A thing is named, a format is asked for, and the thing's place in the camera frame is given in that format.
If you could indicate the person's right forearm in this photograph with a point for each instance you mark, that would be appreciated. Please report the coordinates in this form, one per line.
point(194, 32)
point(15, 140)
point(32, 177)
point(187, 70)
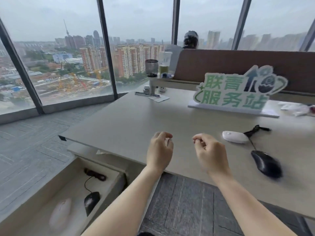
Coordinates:
point(248, 208)

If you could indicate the person's right thumb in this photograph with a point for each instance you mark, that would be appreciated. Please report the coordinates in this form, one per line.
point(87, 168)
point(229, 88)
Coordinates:
point(198, 142)

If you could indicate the person's left thumb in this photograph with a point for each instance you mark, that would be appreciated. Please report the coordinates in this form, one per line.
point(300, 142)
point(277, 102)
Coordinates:
point(169, 146)

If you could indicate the small white paper card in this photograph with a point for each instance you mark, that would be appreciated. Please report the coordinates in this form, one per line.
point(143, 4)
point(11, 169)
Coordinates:
point(159, 98)

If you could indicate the brown desk partition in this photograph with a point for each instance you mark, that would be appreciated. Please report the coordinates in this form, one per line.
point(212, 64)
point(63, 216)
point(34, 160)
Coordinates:
point(246, 67)

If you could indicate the black desk corner cap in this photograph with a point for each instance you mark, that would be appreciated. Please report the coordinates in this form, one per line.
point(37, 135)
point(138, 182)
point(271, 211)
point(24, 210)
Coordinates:
point(62, 138)

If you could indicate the person's left forearm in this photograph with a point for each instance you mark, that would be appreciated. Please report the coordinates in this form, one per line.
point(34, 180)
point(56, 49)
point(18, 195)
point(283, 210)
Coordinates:
point(125, 206)

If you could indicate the white computer mouse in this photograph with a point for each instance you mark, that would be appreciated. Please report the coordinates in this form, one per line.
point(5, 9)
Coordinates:
point(60, 214)
point(235, 137)

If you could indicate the crumpled clear plastic wrap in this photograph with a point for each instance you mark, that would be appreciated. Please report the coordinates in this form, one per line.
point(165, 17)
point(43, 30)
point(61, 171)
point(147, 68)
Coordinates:
point(294, 108)

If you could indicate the clear plastic drink cup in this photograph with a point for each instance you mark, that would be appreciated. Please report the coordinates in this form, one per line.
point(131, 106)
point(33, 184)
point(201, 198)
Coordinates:
point(164, 62)

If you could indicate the person's left hand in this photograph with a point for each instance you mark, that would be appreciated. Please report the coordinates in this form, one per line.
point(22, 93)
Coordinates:
point(157, 154)

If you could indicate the green and white standing sign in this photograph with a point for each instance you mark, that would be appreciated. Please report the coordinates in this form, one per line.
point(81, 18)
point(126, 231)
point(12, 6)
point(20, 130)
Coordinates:
point(236, 94)

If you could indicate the person's right hand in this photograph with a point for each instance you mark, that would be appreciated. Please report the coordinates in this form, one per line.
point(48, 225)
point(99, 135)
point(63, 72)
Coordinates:
point(211, 154)

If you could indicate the beige desk riser shelf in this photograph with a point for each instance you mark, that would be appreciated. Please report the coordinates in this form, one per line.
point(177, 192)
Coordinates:
point(172, 83)

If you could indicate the open beige drawer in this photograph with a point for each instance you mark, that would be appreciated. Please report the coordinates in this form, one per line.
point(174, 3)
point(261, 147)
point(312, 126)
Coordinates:
point(49, 194)

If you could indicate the dark window frame post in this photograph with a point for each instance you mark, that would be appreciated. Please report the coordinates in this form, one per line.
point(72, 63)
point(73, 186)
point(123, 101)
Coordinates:
point(241, 23)
point(107, 49)
point(175, 20)
point(21, 68)
point(308, 38)

